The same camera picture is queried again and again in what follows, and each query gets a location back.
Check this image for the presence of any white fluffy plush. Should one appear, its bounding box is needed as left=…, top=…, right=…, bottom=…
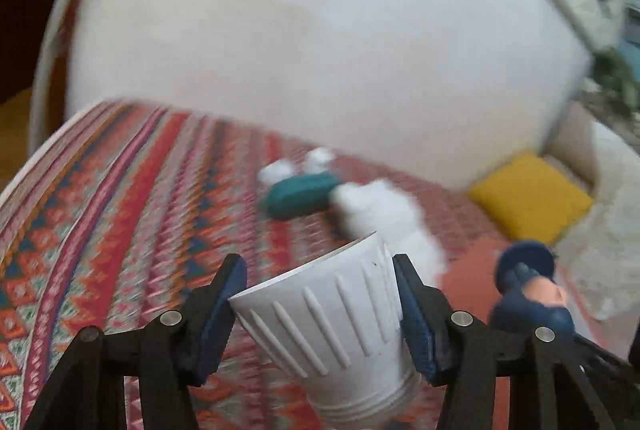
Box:
left=332, top=177, right=451, bottom=288

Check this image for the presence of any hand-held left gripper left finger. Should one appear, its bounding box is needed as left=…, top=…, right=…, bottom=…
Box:
left=22, top=254, right=248, bottom=430

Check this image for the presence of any green clothing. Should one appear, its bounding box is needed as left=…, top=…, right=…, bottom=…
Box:
left=590, top=48, right=640, bottom=116

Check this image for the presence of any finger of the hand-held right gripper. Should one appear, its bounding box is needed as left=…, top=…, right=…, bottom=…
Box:
left=575, top=335, right=640, bottom=389

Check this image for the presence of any white crumpled wrapper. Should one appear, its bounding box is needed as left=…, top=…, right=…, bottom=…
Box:
left=259, top=159, right=297, bottom=184

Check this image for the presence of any white ribbed cup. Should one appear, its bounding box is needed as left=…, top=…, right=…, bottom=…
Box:
left=227, top=231, right=426, bottom=428

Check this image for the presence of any teal case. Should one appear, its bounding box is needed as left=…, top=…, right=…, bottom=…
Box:
left=260, top=173, right=343, bottom=220

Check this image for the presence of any small white bottle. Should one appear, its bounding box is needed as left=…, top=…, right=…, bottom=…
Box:
left=305, top=147, right=336, bottom=171

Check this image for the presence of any blue cloth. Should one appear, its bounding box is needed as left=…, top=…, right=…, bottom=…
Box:
left=620, top=0, right=640, bottom=56

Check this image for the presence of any white pipe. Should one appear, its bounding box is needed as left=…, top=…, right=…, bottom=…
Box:
left=27, top=0, right=121, bottom=151

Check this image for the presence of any blue toy figure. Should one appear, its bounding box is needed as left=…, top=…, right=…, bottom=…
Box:
left=487, top=239, right=576, bottom=351

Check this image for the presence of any yellow cushion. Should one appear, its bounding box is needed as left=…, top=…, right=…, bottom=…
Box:
left=467, top=151, right=596, bottom=247

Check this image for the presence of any beige sofa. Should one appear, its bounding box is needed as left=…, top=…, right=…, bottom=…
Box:
left=545, top=100, right=606, bottom=191

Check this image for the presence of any white lace cloth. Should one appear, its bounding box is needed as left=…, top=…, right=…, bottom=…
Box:
left=560, top=125, right=640, bottom=321

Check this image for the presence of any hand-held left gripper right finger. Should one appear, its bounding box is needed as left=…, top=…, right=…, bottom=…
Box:
left=391, top=253, right=618, bottom=430

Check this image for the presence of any red patterned blanket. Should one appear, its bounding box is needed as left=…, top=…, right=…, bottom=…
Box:
left=0, top=98, right=516, bottom=430

